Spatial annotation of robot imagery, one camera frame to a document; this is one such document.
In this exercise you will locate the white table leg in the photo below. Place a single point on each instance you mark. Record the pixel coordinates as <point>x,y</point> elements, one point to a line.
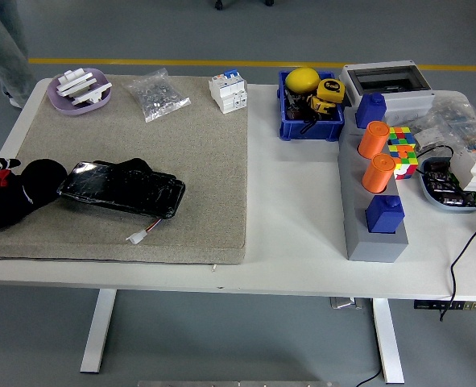
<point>388,342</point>
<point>96,330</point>

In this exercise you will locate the grey-brown mat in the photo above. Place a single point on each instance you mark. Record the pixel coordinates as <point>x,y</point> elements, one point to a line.
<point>141,137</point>

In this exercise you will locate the white circuit breaker blue switch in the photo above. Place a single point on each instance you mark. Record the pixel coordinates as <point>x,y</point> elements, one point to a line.
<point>227,94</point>

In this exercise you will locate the clear bags of components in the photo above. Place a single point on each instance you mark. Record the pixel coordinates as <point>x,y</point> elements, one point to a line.
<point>455,121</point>

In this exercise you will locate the grey block holder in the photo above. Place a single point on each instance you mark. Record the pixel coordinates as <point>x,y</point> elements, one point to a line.
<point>376,246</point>

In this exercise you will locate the grey enclosure box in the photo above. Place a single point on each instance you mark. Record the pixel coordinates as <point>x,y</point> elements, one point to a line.
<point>402,101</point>

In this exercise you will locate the orange cylinder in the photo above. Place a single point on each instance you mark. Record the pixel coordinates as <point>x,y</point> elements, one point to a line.
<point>372,139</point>
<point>377,173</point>

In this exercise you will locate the silver bracket under table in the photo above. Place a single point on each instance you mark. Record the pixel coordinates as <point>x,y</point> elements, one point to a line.
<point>345,303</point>

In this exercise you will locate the blue-grey bowl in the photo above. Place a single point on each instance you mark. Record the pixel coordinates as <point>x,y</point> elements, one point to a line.
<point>443,203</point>

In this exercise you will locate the black table control panel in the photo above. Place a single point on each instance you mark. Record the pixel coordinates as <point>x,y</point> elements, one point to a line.
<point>447,305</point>

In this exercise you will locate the colourful puzzle cube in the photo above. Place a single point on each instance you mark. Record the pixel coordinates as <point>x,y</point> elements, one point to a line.
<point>402,153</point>

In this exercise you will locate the black electronic components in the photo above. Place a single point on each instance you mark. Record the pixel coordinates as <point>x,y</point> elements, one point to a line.
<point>441,181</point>

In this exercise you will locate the purple bowl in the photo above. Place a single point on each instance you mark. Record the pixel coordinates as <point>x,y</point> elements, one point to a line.
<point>66,102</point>

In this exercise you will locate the blue block with knob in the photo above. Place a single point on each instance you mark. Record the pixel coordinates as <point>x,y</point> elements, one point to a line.
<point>370,111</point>
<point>384,215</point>

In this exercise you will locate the yellow black tool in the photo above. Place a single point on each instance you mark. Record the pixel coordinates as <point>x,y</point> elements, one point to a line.
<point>321,105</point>

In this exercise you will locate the black chair base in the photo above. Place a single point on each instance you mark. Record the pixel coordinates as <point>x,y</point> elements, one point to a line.
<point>219,4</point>

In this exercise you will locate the brown part in bin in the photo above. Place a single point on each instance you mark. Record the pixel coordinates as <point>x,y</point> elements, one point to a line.
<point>294,109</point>

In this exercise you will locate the yellow tape measure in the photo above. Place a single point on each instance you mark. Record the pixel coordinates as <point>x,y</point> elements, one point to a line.
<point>332,89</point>

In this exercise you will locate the yellow ball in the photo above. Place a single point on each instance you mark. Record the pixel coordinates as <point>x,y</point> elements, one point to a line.
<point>301,80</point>

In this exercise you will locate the blue plastic bin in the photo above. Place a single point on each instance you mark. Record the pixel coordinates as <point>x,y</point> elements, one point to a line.
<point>310,129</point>

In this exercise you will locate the clear bag of screws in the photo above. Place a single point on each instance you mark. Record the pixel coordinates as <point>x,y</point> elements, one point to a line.
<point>155,94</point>

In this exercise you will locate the black glossy panel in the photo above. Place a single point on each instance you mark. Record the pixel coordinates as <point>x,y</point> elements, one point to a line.
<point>121,187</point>

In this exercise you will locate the white plastic bracket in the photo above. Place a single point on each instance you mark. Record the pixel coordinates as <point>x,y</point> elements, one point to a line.
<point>73,76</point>
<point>94,93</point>
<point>78,85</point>

